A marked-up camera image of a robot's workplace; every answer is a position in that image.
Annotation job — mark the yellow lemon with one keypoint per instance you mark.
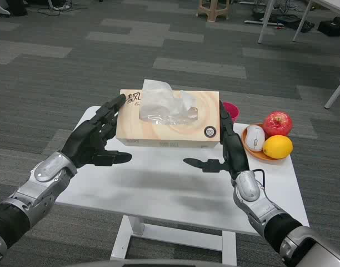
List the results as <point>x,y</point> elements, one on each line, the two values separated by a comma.
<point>278,147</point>

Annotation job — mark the black equipment under desk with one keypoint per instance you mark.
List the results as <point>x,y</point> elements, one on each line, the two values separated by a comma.
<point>290,22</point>

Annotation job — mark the white desk with legs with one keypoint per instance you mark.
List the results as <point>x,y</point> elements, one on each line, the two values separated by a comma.
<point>263,25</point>

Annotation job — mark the silver robot chest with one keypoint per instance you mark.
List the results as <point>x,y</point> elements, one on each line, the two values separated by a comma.
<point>172,263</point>

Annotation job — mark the black bag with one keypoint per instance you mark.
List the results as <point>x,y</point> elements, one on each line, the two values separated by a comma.
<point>332,27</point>

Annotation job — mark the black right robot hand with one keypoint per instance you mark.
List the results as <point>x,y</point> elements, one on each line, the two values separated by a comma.
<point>235,153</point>

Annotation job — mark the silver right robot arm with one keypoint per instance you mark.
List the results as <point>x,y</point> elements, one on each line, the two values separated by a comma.
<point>267,214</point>

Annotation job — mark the white table base frame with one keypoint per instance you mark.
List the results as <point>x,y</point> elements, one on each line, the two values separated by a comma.
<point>125,239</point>

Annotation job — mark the beige plastic stool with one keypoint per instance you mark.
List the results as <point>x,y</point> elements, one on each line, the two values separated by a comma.
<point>211,11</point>

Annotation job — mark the white floor object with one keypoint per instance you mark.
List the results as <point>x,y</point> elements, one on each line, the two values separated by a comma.
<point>0,7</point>

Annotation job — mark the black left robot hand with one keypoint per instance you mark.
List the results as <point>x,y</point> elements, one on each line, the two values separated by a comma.
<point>84,142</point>

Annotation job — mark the pink plastic cup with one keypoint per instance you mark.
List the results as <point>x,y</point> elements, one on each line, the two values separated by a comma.
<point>232,111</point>

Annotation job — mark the white computer mouse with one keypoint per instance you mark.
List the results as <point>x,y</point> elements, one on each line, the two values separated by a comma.
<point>255,137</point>

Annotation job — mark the orange round plate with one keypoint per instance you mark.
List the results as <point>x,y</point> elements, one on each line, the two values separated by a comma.
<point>259,155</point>

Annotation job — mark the white desk foot bar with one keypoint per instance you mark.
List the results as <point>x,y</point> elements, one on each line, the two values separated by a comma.
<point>261,22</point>

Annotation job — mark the beige tissue box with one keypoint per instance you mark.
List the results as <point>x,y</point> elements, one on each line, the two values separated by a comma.
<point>170,133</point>

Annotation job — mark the white slanted desk leg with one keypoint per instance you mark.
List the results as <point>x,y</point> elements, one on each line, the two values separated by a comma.
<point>335,93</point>

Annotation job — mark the red apple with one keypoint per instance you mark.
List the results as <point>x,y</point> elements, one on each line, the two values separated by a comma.
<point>278,123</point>

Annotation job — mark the white power strip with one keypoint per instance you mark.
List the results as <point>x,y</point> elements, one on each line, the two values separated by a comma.
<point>58,8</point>

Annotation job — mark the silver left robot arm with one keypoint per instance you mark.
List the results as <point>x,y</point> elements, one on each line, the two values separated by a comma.
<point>34,194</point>

